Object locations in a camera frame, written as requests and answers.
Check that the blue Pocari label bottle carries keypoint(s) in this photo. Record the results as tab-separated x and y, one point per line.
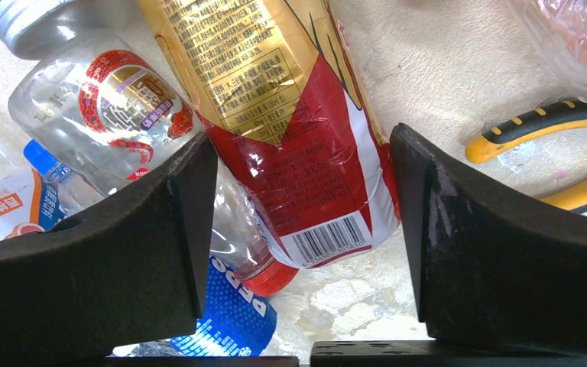
236	322

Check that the red gold label bottle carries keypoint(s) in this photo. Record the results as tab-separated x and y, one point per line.
275	87

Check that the large orange label bottle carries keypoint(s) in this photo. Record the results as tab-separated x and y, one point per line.
558	32

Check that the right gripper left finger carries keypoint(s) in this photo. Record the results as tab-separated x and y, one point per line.
130	269

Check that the clear bottle red cap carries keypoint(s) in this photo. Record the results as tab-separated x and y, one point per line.
242	241

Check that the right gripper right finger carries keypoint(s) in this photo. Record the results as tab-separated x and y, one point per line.
491	267

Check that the yellow black pliers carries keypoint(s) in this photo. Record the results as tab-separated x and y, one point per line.
513	142

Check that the clear jar silver lid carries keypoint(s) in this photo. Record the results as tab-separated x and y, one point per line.
90	100

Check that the white orange label bottle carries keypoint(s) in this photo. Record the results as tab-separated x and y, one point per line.
36	198

